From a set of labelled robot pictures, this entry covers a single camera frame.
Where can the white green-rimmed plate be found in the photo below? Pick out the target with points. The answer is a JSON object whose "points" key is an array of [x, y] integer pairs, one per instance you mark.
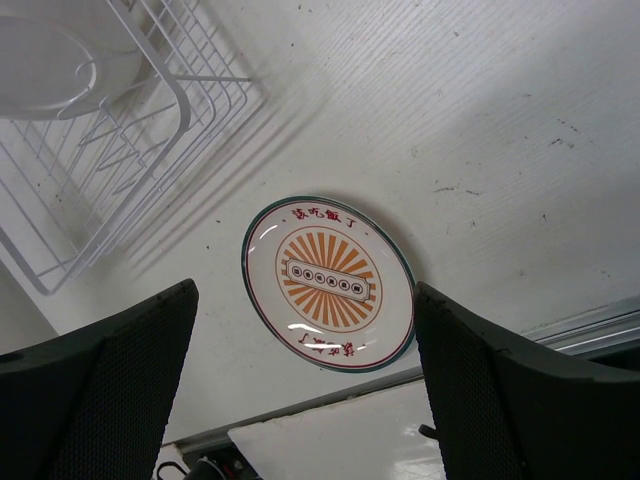
{"points": [[46, 72]]}

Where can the white wire dish rack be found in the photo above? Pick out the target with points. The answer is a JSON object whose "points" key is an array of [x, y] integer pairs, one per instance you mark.
{"points": [[74, 190]]}

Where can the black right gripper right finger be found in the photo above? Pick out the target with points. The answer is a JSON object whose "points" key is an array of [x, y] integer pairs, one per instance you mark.
{"points": [[506, 407]]}

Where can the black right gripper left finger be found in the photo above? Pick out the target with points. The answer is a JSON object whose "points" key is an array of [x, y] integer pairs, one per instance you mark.
{"points": [[94, 403]]}

